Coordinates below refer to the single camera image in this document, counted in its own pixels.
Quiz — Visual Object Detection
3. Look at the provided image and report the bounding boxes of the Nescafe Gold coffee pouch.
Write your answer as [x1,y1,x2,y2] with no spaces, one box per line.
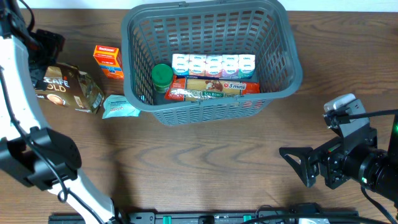
[35,63,104,114]

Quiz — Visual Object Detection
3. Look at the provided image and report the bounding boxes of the green lid glass jar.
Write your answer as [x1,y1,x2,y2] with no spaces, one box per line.
[151,63,174,93]

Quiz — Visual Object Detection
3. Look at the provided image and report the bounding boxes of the San Remo spaghetti packet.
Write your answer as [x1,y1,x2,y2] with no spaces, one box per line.
[165,78,260,101]

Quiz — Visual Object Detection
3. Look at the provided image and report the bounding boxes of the dark grey plastic basket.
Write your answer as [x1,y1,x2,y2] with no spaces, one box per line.
[121,1,303,126]

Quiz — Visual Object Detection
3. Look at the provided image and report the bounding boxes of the Kleenex tissue multipack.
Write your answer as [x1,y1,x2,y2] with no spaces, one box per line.
[172,54,256,79]

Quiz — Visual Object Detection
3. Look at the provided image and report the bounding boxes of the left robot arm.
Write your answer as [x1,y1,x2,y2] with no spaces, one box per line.
[1,0,129,223]

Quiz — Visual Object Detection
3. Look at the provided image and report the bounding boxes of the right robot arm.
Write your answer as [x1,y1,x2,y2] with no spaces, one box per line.
[279,93,397,202]

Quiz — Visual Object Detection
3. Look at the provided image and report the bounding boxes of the light blue wipes pack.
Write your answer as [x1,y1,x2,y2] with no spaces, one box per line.
[102,95,141,119]

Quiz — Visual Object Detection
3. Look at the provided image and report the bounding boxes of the orange Redoxon box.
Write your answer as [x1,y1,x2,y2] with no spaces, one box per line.
[93,45,124,80]

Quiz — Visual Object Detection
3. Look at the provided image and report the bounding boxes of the right black cable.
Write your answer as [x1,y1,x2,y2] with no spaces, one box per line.
[334,108,398,224]

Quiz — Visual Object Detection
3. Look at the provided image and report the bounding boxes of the black cable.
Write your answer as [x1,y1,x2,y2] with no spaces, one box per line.
[0,0,105,224]
[334,108,398,224]

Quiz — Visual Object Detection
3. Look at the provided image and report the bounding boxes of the left black cable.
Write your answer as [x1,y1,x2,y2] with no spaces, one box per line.
[0,0,105,224]

